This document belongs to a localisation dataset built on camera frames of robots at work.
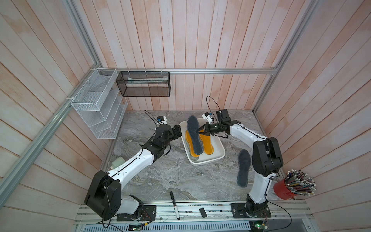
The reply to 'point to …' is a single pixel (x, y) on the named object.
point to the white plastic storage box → (219, 150)
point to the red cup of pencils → (296, 182)
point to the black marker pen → (175, 206)
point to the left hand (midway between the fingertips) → (175, 129)
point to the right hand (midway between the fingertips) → (196, 131)
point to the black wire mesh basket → (144, 83)
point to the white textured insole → (194, 158)
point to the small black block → (203, 212)
